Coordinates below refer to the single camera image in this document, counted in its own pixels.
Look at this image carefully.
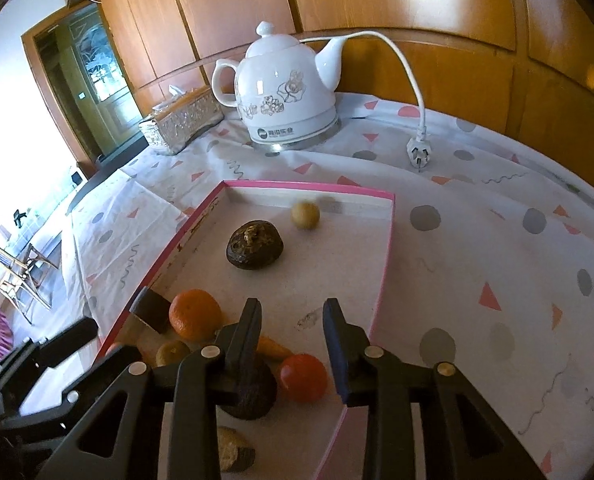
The small beige longan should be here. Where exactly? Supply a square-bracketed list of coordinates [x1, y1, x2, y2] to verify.
[290, 200, 320, 230]
[155, 340, 192, 367]

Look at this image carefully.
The wooden glass door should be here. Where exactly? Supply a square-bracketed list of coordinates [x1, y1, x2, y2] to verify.
[21, 2, 143, 178]

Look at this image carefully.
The white patterned tablecloth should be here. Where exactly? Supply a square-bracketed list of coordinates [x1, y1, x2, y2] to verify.
[62, 94, 594, 479]

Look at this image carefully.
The large orange mandarin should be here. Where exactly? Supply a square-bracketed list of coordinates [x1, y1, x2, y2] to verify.
[169, 289, 223, 342]

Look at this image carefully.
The white power cord with plug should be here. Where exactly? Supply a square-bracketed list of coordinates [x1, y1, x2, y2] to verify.
[296, 29, 434, 174]

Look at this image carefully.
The red tomato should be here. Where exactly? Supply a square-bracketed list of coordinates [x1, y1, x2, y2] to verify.
[278, 353, 327, 404]

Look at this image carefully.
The dark cylinder piece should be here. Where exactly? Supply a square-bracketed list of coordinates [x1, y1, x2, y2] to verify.
[216, 426, 257, 472]

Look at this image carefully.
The dark round passion fruit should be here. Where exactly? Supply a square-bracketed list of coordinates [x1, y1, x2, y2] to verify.
[225, 220, 284, 270]

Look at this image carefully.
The metal folding chair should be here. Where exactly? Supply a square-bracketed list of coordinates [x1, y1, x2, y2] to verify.
[0, 243, 58, 326]

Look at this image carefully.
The white ceramic electric kettle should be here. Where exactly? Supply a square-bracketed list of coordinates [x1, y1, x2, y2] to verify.
[211, 21, 347, 151]

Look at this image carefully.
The dark brown oval fruit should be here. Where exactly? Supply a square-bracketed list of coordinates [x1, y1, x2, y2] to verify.
[219, 356, 277, 420]

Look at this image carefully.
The silver embossed tissue box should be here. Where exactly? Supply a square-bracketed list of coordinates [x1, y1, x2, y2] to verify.
[138, 86, 224, 155]

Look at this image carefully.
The pink shallow tray box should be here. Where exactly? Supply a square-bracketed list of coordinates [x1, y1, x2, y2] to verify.
[18, 179, 397, 480]

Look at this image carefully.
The dark cylinder white cut face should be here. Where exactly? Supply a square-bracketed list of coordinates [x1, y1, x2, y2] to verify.
[119, 286, 170, 347]

